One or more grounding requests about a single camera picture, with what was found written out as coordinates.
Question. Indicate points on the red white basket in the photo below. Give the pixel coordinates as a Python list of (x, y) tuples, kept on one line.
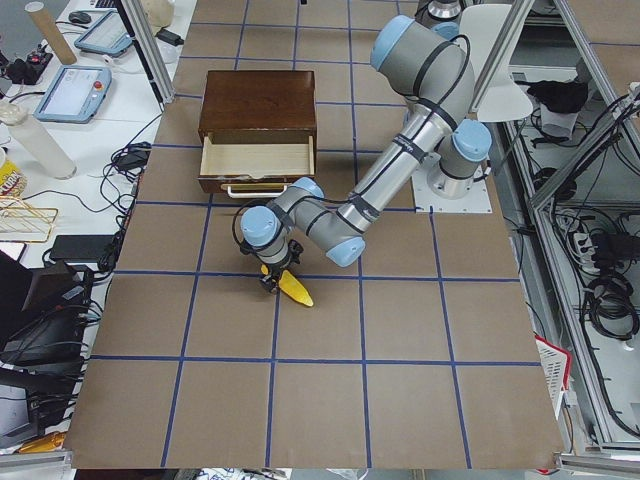
[(556, 363)]

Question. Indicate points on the white drawer handle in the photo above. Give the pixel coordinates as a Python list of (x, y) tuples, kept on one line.
[(254, 191)]

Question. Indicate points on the gold wire rack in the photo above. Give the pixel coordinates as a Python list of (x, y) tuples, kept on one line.
[(22, 222)]

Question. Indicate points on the cardboard tube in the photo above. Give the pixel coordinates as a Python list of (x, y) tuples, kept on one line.
[(43, 20)]

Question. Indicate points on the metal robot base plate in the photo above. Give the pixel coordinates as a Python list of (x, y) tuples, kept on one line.
[(435, 192)]

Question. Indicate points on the far teach pendant tablet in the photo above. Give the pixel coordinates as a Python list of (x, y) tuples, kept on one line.
[(106, 36)]

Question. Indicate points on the light wooden drawer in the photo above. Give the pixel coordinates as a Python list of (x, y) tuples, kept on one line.
[(253, 163)]

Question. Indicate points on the white plastic chair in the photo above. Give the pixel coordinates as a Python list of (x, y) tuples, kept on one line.
[(494, 30)]

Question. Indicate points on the aluminium frame post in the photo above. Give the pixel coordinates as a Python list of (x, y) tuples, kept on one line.
[(136, 24)]

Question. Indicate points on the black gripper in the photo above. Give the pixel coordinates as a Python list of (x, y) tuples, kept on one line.
[(274, 270)]

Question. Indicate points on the near teach pendant tablet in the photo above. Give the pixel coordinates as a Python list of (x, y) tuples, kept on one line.
[(74, 95)]

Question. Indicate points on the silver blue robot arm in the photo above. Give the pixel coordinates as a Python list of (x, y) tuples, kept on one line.
[(436, 75)]

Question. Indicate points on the brown wooden drawer cabinet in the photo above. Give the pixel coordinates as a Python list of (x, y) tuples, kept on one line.
[(259, 106)]

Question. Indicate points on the black computer mouse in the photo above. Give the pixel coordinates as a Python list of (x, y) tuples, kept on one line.
[(79, 18)]

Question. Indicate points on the black power adapter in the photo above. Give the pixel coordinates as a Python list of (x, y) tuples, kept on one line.
[(169, 37)]

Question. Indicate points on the white cylinder tube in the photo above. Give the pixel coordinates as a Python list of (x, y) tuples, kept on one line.
[(36, 140)]

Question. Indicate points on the teach pendant tablet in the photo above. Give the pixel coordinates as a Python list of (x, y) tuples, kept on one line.
[(106, 36), (74, 95)]

